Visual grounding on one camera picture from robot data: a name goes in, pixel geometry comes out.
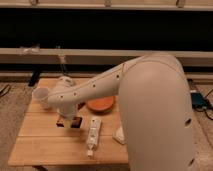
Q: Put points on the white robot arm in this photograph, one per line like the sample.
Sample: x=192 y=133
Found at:
x=155 y=107

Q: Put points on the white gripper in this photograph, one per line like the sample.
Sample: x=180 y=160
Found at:
x=68 y=111

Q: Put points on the wooden table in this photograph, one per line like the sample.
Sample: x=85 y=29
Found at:
x=41 y=142

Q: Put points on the white tube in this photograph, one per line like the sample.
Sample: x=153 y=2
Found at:
x=93 y=135

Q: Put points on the white sponge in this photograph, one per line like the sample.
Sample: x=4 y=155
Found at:
x=118 y=135

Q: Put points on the blue device on floor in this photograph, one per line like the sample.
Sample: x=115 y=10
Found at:
x=198 y=101

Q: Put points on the orange bowl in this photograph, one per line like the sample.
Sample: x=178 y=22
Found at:
x=101 y=105

